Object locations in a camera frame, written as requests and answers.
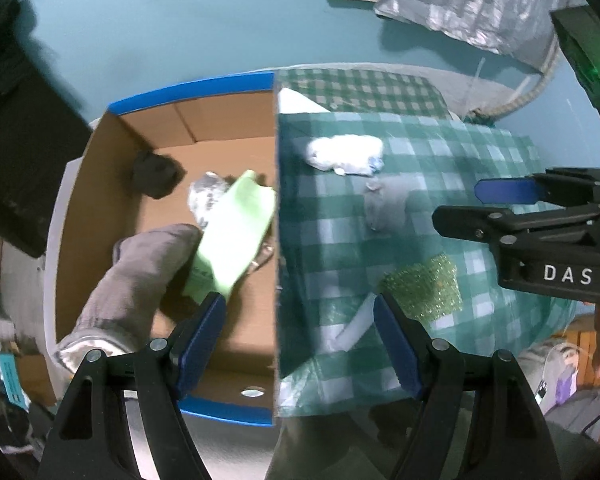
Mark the grey white patterned sock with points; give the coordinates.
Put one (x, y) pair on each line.
(205, 197)

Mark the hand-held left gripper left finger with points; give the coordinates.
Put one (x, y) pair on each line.
(200, 345)

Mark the light green cloth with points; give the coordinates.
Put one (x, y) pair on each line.
(235, 230)

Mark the white crumpled plastic bag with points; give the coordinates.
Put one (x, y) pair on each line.
(342, 152)

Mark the green scouring pad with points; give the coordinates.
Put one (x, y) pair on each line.
(425, 285)

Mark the person's grey pants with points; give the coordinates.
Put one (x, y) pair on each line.
(330, 452)

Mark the teal cardboard packet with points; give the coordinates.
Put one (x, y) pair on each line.
(15, 380)

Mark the teal checkered plastic tablecloth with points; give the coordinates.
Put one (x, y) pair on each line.
(330, 240)

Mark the white paper card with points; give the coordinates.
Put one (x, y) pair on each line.
(297, 102)

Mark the cardboard box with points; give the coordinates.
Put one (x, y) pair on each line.
(230, 360)

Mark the black sock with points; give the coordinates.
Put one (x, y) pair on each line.
(155, 175)

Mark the purple pouch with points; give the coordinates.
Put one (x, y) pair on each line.
(566, 382)

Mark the wooden crate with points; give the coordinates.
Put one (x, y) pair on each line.
(577, 332)

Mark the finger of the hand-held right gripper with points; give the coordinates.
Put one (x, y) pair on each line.
(510, 191)
(475, 222)

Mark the black hanging clothing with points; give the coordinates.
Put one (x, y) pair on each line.
(20, 135)

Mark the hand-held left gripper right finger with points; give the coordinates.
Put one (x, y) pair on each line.
(397, 350)

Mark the white plastic strip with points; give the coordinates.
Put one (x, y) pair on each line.
(355, 327)

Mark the small grey cloth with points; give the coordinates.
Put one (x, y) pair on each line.
(385, 205)

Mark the silver foil curtain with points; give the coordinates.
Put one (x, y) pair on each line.
(460, 5)

